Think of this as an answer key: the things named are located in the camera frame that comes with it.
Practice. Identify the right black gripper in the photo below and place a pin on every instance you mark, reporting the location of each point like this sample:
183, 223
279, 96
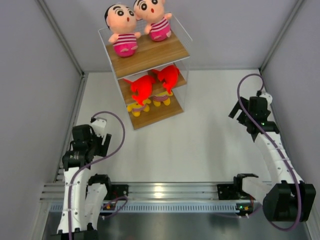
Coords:
234, 111

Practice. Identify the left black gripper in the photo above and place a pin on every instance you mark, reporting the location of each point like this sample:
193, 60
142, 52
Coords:
99, 150

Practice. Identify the red shark plush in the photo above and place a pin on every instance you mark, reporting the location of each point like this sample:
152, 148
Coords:
168, 76
143, 86

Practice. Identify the yellow plush toy striped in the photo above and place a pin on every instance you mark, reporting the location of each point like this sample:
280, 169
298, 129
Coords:
162, 98

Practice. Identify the boy plush doll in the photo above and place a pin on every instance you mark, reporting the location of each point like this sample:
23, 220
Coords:
157, 27
121, 21

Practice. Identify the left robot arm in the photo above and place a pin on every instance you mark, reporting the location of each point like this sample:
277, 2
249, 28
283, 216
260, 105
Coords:
84, 191

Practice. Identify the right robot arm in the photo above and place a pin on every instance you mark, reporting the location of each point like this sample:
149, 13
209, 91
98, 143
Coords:
288, 198

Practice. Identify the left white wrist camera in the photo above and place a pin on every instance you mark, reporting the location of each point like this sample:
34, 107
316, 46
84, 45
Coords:
99, 126

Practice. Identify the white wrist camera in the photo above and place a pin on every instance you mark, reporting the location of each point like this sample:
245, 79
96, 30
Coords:
266, 95
99, 126

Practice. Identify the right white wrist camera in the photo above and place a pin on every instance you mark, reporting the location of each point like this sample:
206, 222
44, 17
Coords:
266, 95

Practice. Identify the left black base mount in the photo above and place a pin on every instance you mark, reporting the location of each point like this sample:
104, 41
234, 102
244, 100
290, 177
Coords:
115, 191

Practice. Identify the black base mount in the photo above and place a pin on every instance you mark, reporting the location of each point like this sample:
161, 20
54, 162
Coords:
230, 192
115, 191

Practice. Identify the aluminium frame post right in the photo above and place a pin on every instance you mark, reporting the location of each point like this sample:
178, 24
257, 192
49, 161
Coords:
298, 4

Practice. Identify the aluminium frame post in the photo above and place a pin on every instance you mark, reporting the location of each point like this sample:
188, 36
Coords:
59, 34
298, 4

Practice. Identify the aluminium frame post left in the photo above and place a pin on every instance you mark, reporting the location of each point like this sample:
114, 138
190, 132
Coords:
59, 34

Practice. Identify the white wire wooden shelf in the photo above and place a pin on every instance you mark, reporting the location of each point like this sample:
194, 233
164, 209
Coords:
149, 56

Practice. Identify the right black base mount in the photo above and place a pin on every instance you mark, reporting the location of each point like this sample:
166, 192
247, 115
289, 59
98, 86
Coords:
230, 192

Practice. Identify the aluminium mounting rail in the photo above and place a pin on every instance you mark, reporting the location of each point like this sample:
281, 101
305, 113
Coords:
178, 197

